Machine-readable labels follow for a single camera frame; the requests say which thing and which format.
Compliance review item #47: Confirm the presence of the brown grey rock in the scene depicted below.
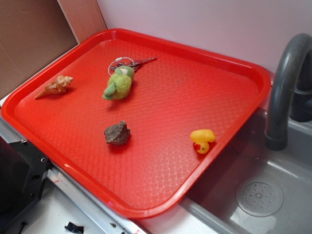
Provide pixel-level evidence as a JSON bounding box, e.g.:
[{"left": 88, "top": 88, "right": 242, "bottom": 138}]
[{"left": 104, "top": 121, "right": 131, "bottom": 146}]

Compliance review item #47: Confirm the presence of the red plastic tray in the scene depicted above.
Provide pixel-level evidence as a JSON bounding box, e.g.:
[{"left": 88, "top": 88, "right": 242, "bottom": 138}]
[{"left": 1, "top": 29, "right": 271, "bottom": 219}]

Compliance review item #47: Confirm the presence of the green plush bird toy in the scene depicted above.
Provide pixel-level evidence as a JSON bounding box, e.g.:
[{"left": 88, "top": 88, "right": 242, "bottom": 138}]
[{"left": 102, "top": 66, "right": 135, "bottom": 100}]

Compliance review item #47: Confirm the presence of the yellow rubber duck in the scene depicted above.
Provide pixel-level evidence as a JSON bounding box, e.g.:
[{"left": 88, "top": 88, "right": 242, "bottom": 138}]
[{"left": 190, "top": 129, "right": 215, "bottom": 154}]

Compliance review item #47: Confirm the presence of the tan spiral seashell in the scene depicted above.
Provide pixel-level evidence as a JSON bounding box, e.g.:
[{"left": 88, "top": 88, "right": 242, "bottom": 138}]
[{"left": 35, "top": 75, "right": 73, "bottom": 99}]

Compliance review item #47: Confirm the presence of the grey toy sink basin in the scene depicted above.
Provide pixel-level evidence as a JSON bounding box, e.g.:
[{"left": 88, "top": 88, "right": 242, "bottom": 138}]
[{"left": 181, "top": 110, "right": 312, "bottom": 234}]

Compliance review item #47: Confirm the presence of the grey curved faucet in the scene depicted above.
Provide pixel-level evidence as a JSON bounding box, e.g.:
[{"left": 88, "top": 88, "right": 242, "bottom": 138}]
[{"left": 265, "top": 33, "right": 312, "bottom": 151}]

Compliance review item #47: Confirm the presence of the round grey sink drain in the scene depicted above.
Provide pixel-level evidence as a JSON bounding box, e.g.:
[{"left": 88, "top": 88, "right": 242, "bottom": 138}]
[{"left": 235, "top": 176, "right": 284, "bottom": 217}]

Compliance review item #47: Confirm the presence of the black tape scrap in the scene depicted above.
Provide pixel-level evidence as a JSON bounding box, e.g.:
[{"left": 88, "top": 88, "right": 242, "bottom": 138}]
[{"left": 64, "top": 222, "right": 84, "bottom": 234}]

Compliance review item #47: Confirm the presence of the brown cardboard panel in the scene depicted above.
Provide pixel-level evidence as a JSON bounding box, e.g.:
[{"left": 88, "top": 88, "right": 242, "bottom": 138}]
[{"left": 0, "top": 0, "right": 107, "bottom": 98}]

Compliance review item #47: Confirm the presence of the metal key ring with keys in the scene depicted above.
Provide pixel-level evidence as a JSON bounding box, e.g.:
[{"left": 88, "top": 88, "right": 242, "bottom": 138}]
[{"left": 108, "top": 56, "right": 158, "bottom": 76}]

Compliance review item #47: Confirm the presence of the black metal bracket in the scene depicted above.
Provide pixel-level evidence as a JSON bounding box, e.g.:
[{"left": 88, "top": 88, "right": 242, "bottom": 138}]
[{"left": 0, "top": 138, "right": 50, "bottom": 233}]

